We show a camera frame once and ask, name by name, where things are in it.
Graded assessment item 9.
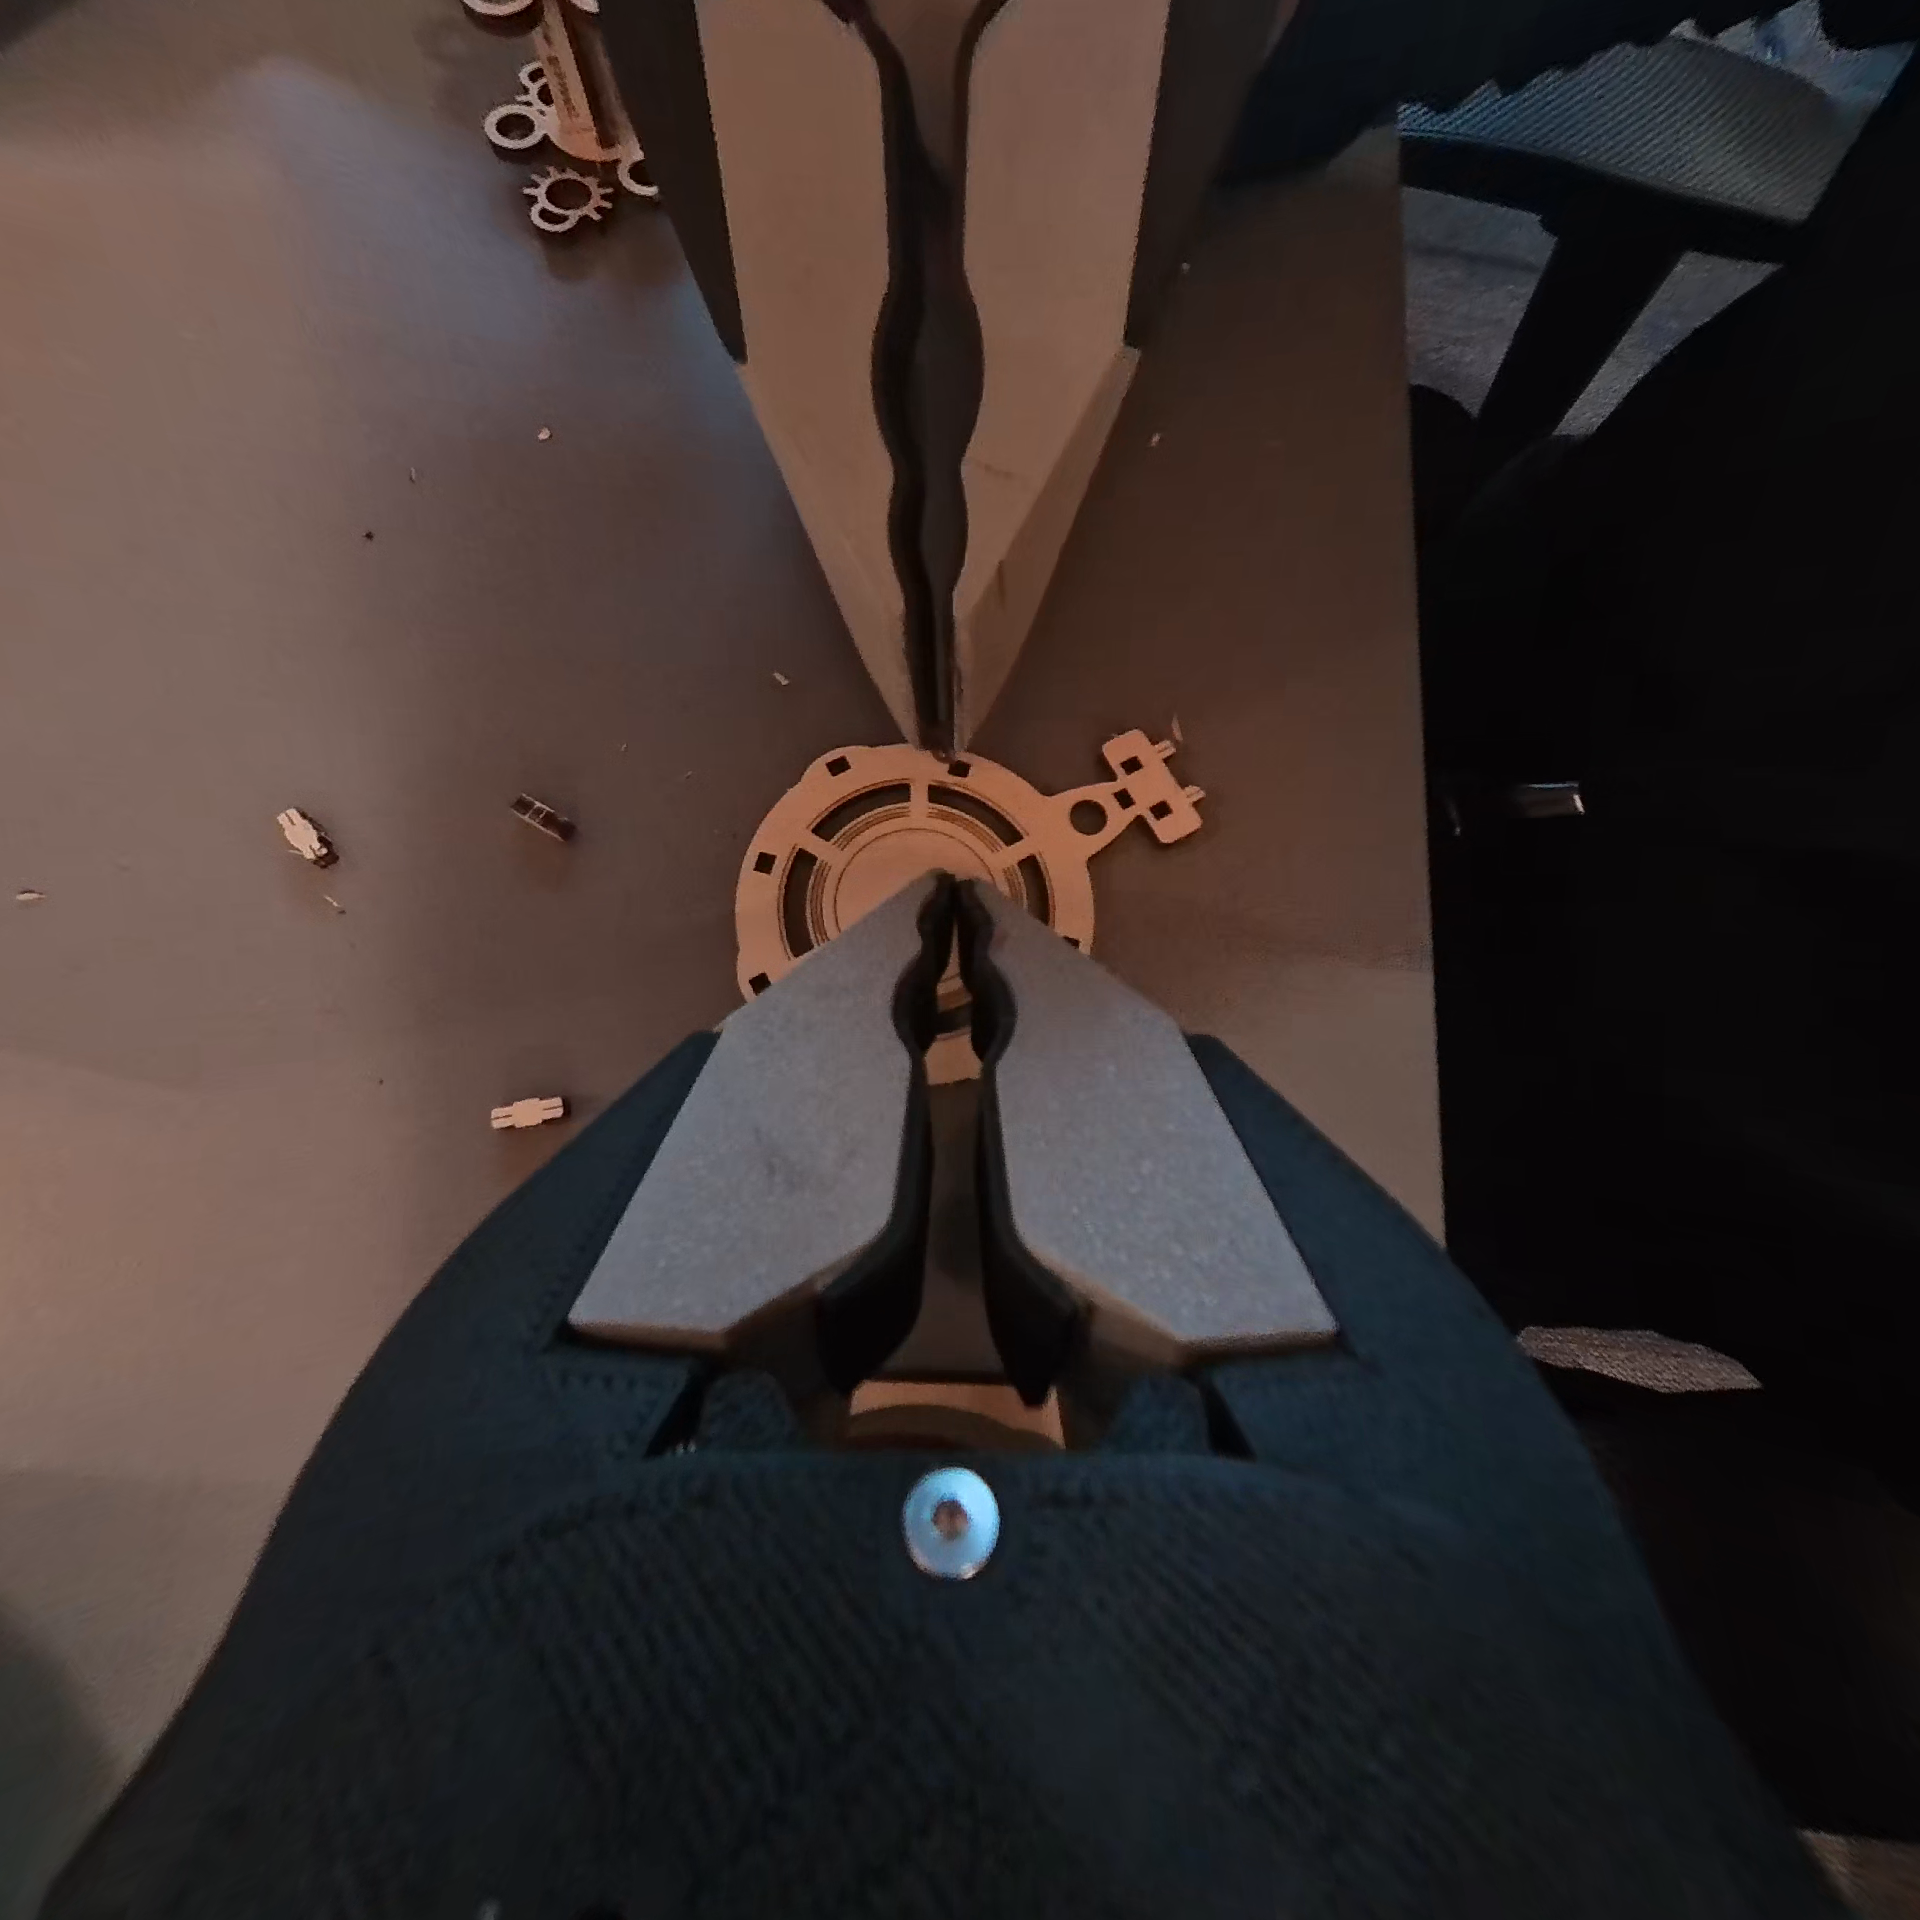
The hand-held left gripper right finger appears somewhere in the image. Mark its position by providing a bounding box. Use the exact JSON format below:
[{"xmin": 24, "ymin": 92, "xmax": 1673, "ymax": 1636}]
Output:
[{"xmin": 953, "ymin": 878, "xmax": 1343, "ymax": 1408}]

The grey cloth piece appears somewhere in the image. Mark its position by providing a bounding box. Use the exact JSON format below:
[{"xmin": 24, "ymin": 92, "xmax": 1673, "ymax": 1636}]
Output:
[{"xmin": 1514, "ymin": 1323, "xmax": 1760, "ymax": 1394}]

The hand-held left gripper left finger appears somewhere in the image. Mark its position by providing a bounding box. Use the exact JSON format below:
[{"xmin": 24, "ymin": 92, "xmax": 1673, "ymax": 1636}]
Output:
[{"xmin": 567, "ymin": 872, "xmax": 950, "ymax": 1394}]

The black office chair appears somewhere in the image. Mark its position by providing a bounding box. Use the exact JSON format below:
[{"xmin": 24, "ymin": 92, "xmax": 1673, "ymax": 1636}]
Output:
[{"xmin": 1394, "ymin": 0, "xmax": 1920, "ymax": 1840}]

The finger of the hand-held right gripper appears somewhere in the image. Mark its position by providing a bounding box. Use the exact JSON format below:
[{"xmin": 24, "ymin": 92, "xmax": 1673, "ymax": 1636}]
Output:
[
  {"xmin": 698, "ymin": 0, "xmax": 944, "ymax": 747},
  {"xmin": 941, "ymin": 0, "xmax": 1173, "ymax": 747}
]

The wooden assembly with ring loops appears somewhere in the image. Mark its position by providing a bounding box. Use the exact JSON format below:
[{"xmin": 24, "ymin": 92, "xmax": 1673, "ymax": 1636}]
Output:
[{"xmin": 462, "ymin": 0, "xmax": 662, "ymax": 242}]

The round wooden disc part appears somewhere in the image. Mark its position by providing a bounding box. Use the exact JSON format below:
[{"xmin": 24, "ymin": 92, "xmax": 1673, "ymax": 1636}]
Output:
[{"xmin": 733, "ymin": 726, "xmax": 1211, "ymax": 1086}]

